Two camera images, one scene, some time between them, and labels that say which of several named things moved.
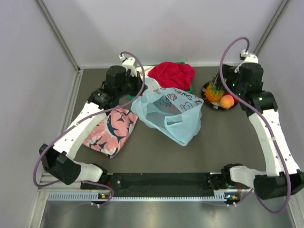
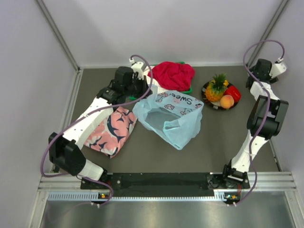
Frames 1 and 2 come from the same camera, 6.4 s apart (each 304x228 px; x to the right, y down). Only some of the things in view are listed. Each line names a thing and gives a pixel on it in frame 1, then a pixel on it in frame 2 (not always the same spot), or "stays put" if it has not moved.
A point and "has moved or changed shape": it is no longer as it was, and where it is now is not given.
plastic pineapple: x=213 y=92 stays put
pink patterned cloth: x=110 y=135 stays put
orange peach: x=227 y=101 stays put
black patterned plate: x=216 y=104 stays put
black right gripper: x=228 y=72 -> x=269 y=78
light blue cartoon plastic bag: x=175 y=112 has moved or changed shape
